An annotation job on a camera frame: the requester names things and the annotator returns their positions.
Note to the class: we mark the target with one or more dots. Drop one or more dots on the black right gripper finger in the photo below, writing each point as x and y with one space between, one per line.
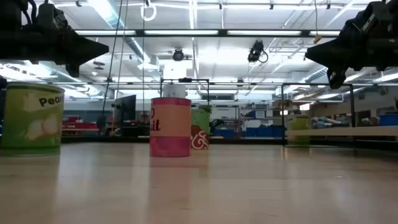
335 45
332 60

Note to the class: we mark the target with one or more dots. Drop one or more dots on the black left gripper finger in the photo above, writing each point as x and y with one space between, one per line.
81 42
79 56

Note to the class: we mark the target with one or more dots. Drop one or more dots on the green can with fruit picture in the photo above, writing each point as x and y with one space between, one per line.
298 123

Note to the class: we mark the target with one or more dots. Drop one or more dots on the green pear label can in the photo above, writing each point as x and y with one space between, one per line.
31 118

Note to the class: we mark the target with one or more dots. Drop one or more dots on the pink and orange fruit can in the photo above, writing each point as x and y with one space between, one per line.
170 127

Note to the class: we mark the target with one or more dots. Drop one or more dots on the green can with red swirl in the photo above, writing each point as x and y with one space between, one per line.
200 137

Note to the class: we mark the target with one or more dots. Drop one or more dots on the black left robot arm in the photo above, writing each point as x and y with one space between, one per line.
12 12

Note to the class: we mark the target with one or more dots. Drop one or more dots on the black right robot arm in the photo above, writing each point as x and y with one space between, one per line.
388 15

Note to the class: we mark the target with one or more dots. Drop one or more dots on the wooden shelf board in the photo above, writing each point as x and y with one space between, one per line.
342 131

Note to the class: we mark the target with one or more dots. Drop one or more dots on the yellow hanging plug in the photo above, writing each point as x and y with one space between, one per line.
317 39

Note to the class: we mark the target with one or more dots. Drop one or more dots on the blue storage bin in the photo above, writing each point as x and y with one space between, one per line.
388 119
264 132

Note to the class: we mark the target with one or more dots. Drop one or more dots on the red storage bins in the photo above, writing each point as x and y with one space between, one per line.
81 126

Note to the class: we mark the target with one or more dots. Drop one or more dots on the black monitor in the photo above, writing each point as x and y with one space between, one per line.
125 109

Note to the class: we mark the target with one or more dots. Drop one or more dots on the white column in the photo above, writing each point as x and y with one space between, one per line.
174 91

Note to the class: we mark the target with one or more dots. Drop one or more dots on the black LED light bar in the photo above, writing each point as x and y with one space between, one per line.
222 32

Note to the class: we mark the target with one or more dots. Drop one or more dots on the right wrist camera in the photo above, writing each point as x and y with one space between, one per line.
367 21

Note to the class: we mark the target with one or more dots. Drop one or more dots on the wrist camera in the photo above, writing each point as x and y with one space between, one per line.
49 17
367 21

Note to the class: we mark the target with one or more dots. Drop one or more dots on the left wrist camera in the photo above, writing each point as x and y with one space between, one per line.
49 17

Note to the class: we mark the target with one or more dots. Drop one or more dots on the black table rail frame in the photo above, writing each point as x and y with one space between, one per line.
109 140

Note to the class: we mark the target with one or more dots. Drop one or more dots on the round black ceiling camera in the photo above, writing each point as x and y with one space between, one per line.
178 55

